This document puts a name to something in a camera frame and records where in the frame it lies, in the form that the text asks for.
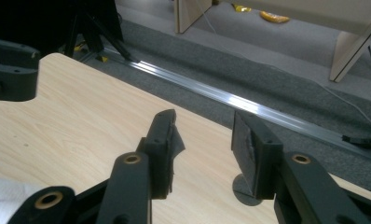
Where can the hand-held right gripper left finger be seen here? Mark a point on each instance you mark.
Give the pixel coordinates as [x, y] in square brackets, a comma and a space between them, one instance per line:
[160, 161]

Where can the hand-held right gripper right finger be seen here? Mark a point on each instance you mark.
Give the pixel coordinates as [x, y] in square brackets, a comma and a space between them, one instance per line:
[261, 161]

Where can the white cloth with blue stitching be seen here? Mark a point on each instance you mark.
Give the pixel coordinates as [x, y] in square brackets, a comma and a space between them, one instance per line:
[3, 196]

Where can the grey round table grommet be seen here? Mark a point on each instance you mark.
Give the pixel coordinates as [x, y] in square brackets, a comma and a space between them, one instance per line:
[241, 193]

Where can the black stand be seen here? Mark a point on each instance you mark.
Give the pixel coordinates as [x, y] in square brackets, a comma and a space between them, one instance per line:
[93, 34]

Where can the yellow object under desk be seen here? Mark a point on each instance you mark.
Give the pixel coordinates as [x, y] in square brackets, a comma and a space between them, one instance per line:
[274, 17]

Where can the light wooden desk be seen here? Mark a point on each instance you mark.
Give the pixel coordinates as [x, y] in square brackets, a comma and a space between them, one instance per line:
[189, 15]

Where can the small yellow wrapper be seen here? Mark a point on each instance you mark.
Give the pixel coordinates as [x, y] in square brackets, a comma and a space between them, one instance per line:
[241, 7]

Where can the metal floor rail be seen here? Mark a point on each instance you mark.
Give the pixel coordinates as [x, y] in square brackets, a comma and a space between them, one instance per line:
[236, 101]

